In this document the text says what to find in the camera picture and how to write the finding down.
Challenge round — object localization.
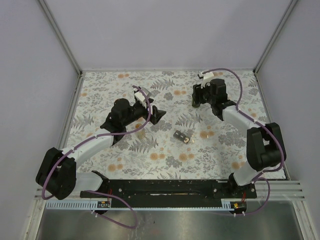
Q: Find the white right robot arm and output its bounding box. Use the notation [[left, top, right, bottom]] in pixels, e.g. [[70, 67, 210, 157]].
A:
[[192, 78, 287, 198]]

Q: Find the green pill bottle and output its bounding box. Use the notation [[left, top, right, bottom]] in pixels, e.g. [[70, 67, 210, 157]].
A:
[[191, 98, 201, 108]]

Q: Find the white cable duct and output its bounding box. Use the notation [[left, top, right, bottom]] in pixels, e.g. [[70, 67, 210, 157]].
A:
[[46, 196, 234, 211]]

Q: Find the left aluminium corner post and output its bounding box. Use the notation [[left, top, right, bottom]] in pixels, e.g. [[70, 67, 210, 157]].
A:
[[37, 0, 83, 76]]

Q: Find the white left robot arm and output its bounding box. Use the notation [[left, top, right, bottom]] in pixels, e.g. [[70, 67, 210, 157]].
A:
[[35, 98, 166, 200]]

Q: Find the aluminium frame rail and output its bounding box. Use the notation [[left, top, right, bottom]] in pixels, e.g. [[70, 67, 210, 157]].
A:
[[34, 179, 306, 201]]

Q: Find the aluminium corner post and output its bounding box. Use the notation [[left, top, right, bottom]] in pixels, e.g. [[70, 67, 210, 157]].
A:
[[37, 0, 83, 76], [253, 0, 300, 76]]

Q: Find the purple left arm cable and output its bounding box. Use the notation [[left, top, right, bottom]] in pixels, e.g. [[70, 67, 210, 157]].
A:
[[41, 85, 153, 230]]

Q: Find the floral table mat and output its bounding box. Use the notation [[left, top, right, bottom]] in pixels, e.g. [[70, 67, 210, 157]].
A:
[[51, 69, 288, 181]]

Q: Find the grey weekly pill organizer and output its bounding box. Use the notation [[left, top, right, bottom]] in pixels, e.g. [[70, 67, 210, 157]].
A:
[[173, 129, 194, 144]]

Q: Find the clear pill bottle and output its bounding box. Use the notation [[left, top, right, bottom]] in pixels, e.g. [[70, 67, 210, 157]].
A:
[[135, 123, 146, 140]]

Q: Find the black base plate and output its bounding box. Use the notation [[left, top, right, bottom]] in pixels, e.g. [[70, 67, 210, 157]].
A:
[[79, 178, 258, 208]]

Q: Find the right aluminium corner post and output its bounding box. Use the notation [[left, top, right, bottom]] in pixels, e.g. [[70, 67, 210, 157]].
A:
[[253, 0, 300, 76]]

